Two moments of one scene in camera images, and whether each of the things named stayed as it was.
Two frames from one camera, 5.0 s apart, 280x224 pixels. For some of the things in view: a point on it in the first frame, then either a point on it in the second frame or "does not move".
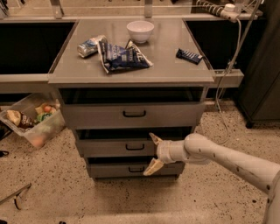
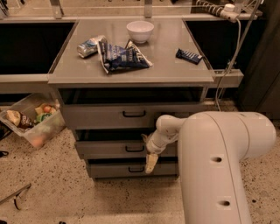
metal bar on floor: (17, 201) does not move
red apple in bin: (47, 108) does not move
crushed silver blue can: (88, 47) does not move
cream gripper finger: (153, 166) to (150, 162)
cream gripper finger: (155, 138) to (144, 137)
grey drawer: (116, 148) does not move
